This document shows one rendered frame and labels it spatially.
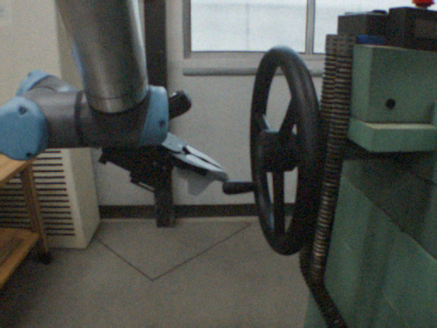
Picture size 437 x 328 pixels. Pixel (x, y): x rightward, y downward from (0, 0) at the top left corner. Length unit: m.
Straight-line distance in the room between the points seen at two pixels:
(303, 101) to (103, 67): 0.20
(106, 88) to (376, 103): 0.30
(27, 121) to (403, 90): 0.44
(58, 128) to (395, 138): 0.40
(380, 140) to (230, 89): 1.38
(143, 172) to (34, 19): 1.15
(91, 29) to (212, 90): 1.45
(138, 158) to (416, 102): 0.41
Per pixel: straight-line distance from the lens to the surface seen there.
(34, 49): 1.61
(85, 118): 0.44
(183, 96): 0.54
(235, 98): 1.77
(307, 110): 0.37
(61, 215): 1.78
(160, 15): 1.68
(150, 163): 0.56
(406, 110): 0.46
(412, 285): 0.55
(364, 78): 0.44
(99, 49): 0.34
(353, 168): 0.67
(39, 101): 0.47
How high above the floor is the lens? 0.96
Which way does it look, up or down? 21 degrees down
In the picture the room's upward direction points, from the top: straight up
